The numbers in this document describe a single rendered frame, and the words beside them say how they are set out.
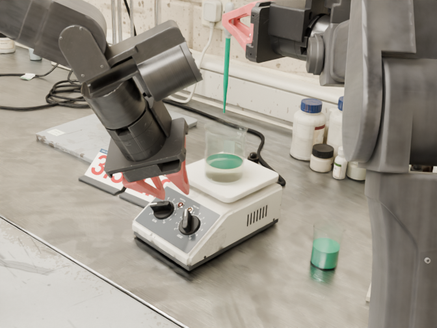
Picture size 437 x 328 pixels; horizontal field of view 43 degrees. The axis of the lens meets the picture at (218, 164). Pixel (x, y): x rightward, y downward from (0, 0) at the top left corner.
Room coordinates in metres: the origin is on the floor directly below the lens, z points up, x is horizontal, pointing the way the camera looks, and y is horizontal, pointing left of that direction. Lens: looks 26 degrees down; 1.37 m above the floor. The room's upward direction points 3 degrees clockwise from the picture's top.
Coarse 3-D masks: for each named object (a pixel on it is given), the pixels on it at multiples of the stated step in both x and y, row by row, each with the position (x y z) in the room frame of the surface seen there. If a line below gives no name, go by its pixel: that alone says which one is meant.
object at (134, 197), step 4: (124, 192) 0.84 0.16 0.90; (128, 192) 0.84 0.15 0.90; (132, 192) 0.84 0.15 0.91; (120, 196) 0.83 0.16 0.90; (124, 196) 0.83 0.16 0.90; (128, 196) 0.83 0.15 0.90; (132, 196) 0.83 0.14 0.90; (136, 196) 0.83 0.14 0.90; (140, 196) 0.83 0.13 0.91; (144, 196) 0.82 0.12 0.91; (132, 200) 0.81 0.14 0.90; (136, 200) 0.81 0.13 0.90; (140, 200) 0.82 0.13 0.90; (144, 200) 0.82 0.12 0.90; (148, 200) 0.82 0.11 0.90; (140, 204) 0.80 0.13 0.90; (144, 204) 0.80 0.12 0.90
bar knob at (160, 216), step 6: (150, 204) 0.71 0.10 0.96; (156, 204) 0.71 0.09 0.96; (162, 204) 0.70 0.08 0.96; (168, 204) 0.70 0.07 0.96; (156, 210) 0.71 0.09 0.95; (162, 210) 0.71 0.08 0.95; (168, 210) 0.71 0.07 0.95; (156, 216) 0.70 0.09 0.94; (162, 216) 0.70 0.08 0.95; (168, 216) 0.70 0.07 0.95
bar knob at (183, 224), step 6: (186, 210) 0.68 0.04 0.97; (186, 216) 0.67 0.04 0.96; (192, 216) 0.68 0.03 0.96; (180, 222) 0.68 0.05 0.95; (186, 222) 0.66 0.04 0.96; (192, 222) 0.67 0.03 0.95; (198, 222) 0.67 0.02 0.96; (180, 228) 0.67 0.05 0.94; (186, 228) 0.65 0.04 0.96; (192, 228) 0.66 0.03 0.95; (186, 234) 0.66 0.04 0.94
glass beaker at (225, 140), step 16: (208, 128) 0.77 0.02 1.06; (224, 128) 0.78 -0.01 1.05; (240, 128) 0.77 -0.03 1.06; (208, 144) 0.74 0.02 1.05; (224, 144) 0.72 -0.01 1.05; (240, 144) 0.73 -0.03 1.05; (208, 160) 0.74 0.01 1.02; (224, 160) 0.72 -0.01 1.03; (240, 160) 0.73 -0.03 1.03; (208, 176) 0.73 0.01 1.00; (224, 176) 0.72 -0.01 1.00; (240, 176) 0.74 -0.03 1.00
